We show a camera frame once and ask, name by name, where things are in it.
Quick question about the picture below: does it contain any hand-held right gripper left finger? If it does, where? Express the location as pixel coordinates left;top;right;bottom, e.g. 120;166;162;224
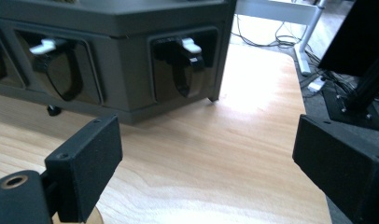
43;113;124;224

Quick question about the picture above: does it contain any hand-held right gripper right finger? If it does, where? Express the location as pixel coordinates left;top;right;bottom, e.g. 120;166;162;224
291;113;379;224

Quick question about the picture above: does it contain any black corner rack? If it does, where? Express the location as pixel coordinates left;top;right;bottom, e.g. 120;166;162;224
0;0;238;126

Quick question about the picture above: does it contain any black stand base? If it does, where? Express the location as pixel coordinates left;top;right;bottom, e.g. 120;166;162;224
321;52;379;133

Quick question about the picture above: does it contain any white power strip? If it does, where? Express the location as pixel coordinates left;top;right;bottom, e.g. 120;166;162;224
306;76;327;93

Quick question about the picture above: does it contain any bundle of black cables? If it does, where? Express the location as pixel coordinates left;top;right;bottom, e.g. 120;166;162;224
232;13;305;50

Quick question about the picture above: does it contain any white desk frame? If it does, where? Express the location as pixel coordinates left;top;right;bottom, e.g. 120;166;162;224
234;0;330;77

